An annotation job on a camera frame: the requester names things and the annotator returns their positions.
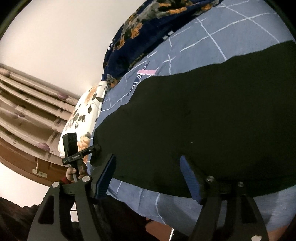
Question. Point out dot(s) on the black pants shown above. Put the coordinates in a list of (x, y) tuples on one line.
[(234, 121)]

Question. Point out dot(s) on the beige pleated curtain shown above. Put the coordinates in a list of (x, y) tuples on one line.
[(33, 115)]

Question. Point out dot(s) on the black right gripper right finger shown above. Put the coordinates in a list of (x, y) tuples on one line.
[(228, 212)]

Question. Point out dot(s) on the navy floral blanket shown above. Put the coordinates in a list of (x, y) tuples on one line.
[(144, 30)]

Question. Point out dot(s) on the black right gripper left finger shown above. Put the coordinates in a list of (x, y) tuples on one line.
[(67, 211)]

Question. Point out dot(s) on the white floral pillow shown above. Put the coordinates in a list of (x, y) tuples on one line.
[(83, 118)]

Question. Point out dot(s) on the person's left hand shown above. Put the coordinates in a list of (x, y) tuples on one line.
[(71, 173)]

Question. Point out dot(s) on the blue grid bedsheet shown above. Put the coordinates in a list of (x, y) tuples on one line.
[(231, 29)]

